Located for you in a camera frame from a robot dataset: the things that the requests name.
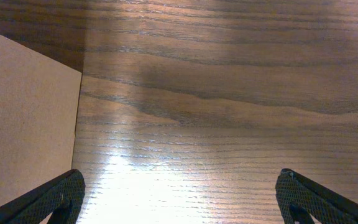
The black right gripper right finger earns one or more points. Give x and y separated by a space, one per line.
302 200

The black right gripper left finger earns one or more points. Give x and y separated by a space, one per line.
59 199

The brown cardboard box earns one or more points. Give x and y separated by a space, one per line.
38 107

